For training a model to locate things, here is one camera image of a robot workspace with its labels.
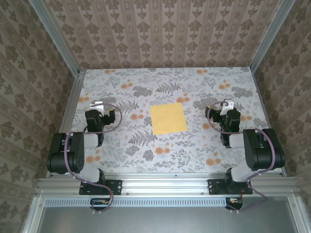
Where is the grey slotted cable duct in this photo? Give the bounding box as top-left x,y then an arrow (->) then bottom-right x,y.
45,197 -> 228,207

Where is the grey sheet metal panel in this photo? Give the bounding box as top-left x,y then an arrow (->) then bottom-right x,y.
23,194 -> 311,233

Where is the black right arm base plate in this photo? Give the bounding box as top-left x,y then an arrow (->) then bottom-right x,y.
208,179 -> 253,196

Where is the yellow paper sheet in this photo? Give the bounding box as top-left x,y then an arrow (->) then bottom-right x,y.
150,102 -> 189,135

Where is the aluminium cross beam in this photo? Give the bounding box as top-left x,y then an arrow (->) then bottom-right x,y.
36,177 -> 300,195

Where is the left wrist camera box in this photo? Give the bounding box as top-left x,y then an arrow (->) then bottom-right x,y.
90,101 -> 109,117

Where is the aluminium side rail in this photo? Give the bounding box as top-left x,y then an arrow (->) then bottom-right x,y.
46,70 -> 86,178
250,67 -> 287,177

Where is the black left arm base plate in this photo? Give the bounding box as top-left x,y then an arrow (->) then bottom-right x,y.
79,179 -> 122,196

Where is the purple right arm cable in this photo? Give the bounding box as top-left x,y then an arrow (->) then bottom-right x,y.
205,100 -> 277,214

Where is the floral patterned table mat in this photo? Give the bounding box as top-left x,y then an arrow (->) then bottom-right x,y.
59,67 -> 284,175

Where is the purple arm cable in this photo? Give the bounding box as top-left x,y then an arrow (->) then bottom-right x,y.
205,100 -> 277,214
63,103 -> 122,215

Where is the aluminium frame post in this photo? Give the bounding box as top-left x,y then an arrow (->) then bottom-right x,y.
31,0 -> 81,76
249,0 -> 297,71

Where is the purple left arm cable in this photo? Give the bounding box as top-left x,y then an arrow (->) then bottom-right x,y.
63,103 -> 122,215

